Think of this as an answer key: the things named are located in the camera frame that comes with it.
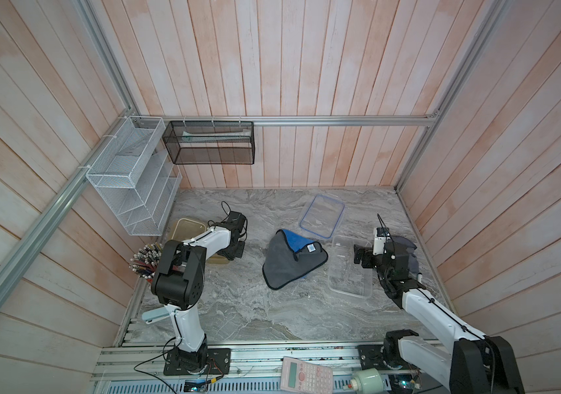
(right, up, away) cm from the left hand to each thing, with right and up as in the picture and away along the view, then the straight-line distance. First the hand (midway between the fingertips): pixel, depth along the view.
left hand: (231, 254), depth 97 cm
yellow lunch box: (-18, +10, +1) cm, 21 cm away
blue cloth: (+24, -1, -4) cm, 25 cm away
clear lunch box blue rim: (+45, -8, -6) cm, 46 cm away
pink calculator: (+26, -31, -27) cm, 49 cm away
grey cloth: (+70, -2, -7) cm, 71 cm away
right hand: (+52, +5, -9) cm, 53 cm away
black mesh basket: (-10, +47, +6) cm, 49 cm away
